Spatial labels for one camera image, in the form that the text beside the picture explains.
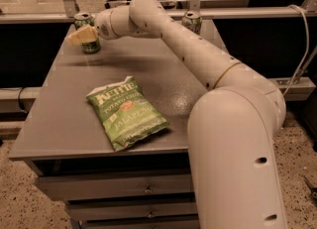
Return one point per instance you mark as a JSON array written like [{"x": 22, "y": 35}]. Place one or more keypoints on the grey drawer cabinet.
[{"x": 145, "y": 187}]

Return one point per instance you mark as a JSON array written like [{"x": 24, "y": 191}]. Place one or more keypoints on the green soda can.
[{"x": 82, "y": 19}]

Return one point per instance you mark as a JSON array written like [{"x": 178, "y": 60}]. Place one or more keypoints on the white 7up soda can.
[{"x": 192, "y": 21}]

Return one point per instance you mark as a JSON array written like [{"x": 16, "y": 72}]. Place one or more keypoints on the green Kettle chips bag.
[{"x": 125, "y": 114}]

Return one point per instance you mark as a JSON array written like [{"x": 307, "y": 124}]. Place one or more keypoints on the metal railing frame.
[{"x": 49, "y": 11}]

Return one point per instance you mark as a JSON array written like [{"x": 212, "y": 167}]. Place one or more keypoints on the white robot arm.
[{"x": 230, "y": 128}]

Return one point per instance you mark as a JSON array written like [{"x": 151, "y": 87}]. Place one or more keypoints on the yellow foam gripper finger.
[{"x": 85, "y": 34}]

